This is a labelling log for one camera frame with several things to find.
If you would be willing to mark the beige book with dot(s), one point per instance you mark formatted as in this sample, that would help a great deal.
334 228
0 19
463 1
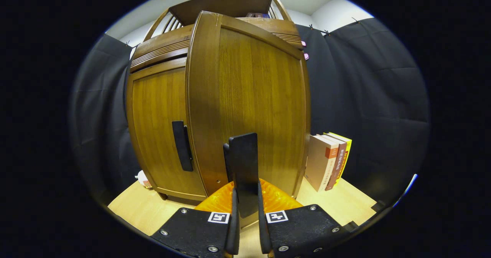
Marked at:
320 162

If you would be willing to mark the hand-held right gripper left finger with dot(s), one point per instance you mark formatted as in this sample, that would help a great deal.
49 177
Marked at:
233 231

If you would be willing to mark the wooden double-door shoe cabinet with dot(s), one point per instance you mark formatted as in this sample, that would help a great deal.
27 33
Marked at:
161 50

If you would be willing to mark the yellow book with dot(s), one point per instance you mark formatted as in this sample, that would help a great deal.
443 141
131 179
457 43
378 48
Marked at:
345 150

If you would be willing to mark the wooden shoe cabinet door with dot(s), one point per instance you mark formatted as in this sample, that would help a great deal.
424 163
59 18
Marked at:
157 116
253 89

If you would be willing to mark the blue book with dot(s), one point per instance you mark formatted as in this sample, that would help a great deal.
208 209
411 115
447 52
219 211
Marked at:
264 15

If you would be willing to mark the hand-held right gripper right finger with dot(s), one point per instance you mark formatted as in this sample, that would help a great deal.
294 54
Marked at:
264 231

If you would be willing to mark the wooden cabinet drawer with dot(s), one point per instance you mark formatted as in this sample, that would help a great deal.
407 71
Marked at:
161 52

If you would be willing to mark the dark red book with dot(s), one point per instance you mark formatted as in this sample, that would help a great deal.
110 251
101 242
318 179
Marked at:
251 15

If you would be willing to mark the black backdrop cloth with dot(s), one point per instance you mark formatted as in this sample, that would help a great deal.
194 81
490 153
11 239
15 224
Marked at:
364 96

